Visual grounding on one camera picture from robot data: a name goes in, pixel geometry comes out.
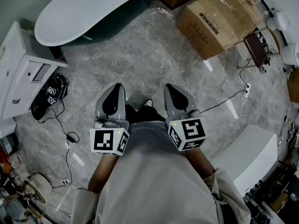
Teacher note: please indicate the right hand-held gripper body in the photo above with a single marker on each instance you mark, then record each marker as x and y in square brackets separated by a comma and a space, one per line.
[191, 132]

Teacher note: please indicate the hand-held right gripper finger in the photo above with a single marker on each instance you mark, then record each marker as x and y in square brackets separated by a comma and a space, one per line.
[169, 108]
[188, 101]

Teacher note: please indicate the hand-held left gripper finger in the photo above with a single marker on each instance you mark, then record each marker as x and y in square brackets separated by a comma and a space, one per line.
[101, 106]
[122, 108]

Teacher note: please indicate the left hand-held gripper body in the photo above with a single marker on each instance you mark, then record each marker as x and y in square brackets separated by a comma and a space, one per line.
[105, 141]

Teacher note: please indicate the person's left forearm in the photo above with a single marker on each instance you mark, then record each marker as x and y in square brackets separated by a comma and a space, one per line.
[102, 171]

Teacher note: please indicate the person's right forearm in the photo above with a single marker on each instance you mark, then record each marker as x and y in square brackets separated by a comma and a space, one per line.
[198, 160]

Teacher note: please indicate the white bathtub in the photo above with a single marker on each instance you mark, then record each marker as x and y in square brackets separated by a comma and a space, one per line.
[81, 13]

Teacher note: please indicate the black white sneaker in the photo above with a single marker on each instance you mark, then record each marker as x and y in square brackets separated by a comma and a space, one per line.
[148, 101]

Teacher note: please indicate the person's black trousers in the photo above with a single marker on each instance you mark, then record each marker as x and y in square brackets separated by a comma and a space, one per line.
[144, 115]

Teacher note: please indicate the black power adapter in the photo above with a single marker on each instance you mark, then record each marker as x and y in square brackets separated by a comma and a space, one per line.
[73, 137]

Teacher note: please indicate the white power strip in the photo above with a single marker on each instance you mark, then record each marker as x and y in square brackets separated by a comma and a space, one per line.
[247, 90]

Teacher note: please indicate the white rectangular plinth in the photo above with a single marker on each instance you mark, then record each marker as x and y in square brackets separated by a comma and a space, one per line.
[247, 155]

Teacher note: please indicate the black equipment bundle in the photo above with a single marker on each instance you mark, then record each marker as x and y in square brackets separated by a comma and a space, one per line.
[39, 106]

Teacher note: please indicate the person's grey shirt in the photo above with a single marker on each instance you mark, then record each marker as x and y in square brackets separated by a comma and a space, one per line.
[151, 183]

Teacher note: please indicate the beige round spool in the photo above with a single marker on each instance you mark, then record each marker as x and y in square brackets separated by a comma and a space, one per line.
[39, 183]

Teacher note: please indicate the large taped cardboard box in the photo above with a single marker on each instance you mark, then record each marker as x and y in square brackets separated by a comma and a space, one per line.
[217, 24]

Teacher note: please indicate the brown seat chair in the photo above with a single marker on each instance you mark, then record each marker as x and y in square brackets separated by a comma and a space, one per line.
[255, 50]

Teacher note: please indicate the clear plastic bottle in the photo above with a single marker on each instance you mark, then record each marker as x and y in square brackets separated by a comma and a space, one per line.
[166, 12]

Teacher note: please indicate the white cabinet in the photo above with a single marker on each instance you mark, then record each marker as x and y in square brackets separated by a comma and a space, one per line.
[14, 66]

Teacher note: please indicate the black equipment pile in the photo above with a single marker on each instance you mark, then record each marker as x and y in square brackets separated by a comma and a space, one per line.
[278, 190]

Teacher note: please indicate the small cardboard box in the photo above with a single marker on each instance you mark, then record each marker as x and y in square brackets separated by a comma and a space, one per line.
[294, 85]

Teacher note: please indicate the white toilet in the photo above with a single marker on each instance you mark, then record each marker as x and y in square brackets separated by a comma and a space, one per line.
[290, 55]
[279, 21]

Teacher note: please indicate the pile of mixed clutter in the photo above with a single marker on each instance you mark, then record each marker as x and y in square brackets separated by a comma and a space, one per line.
[14, 209]

